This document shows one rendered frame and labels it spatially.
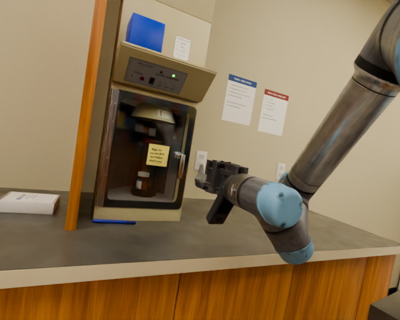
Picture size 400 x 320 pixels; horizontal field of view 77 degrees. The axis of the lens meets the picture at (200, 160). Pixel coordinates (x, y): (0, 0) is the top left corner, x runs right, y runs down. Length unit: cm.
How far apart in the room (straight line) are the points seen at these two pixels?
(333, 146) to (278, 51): 136
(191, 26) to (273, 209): 77
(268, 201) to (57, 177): 107
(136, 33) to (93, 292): 71
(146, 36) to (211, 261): 69
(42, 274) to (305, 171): 60
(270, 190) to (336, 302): 93
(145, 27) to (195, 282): 77
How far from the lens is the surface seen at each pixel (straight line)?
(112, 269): 68
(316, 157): 55
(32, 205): 99
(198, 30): 104
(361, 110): 51
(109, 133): 88
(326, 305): 129
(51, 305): 75
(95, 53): 83
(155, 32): 86
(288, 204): 46
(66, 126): 132
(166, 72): 87
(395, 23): 40
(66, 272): 67
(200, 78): 90
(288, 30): 193
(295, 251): 55
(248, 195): 50
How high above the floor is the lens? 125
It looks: 3 degrees down
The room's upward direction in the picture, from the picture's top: 9 degrees clockwise
